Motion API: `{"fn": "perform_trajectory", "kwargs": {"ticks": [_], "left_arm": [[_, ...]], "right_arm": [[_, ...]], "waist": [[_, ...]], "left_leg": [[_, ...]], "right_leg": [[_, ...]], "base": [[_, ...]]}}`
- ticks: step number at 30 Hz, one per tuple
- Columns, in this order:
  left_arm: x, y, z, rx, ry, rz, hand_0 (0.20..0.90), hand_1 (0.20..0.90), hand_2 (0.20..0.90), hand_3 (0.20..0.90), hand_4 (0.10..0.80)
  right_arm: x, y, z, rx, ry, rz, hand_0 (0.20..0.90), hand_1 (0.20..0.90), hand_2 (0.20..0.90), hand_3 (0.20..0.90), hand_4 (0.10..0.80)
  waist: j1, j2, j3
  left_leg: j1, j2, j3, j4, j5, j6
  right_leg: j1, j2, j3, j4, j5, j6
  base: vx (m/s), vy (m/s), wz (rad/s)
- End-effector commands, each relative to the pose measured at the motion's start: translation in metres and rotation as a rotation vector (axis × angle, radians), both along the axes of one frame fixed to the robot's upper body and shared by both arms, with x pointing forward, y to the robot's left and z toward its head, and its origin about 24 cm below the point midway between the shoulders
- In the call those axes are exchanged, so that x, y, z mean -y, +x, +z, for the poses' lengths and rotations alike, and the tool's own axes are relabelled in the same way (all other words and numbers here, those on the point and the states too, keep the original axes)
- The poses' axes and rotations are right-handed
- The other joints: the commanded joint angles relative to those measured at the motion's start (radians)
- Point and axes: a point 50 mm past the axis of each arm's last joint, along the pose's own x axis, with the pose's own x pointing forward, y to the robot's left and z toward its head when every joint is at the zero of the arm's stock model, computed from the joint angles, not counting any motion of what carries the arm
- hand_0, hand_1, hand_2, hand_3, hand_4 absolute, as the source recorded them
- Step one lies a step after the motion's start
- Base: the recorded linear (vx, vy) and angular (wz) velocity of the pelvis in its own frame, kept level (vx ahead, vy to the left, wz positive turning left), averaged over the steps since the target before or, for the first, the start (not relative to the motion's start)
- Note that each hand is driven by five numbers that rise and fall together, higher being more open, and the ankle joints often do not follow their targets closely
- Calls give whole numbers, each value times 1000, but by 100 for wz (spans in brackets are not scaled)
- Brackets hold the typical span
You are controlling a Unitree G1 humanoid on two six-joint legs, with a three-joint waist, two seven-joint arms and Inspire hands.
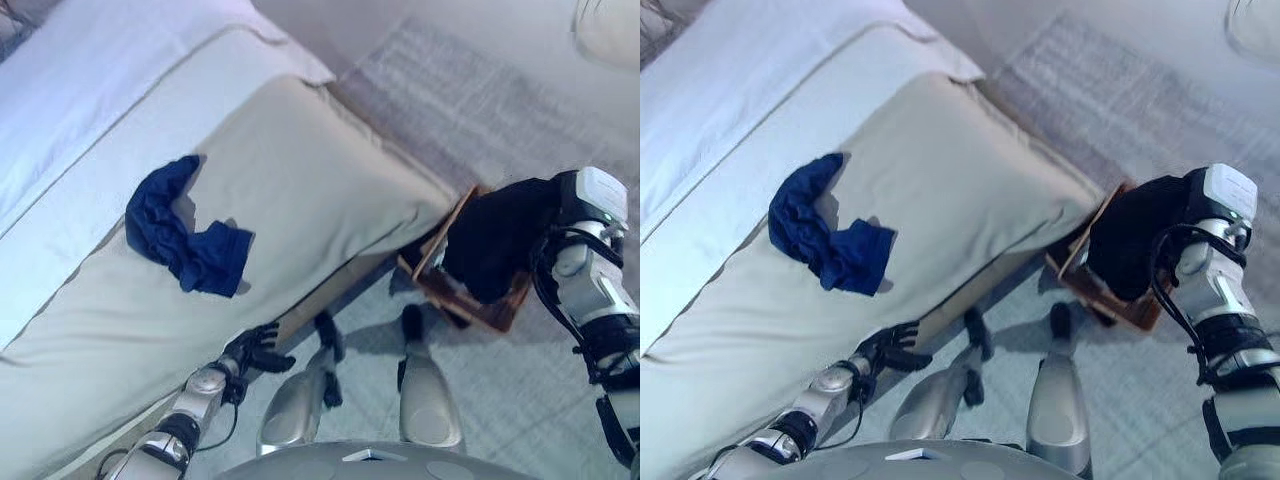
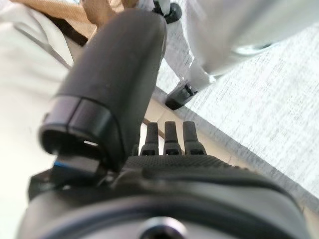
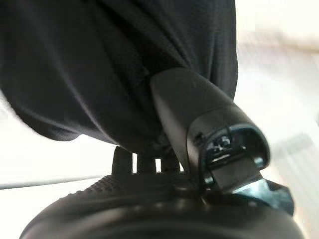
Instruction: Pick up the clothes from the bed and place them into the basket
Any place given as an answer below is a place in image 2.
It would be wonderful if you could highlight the brown wicker basket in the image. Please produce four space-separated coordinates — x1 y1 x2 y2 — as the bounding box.
12 0 130 27

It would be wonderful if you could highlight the grey area rug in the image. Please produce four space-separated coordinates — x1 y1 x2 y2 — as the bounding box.
154 22 319 200

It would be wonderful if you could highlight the silver right robot leg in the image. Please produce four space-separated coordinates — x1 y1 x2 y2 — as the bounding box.
151 0 182 25

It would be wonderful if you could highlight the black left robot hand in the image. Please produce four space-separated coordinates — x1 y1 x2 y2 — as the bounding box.
18 9 309 239

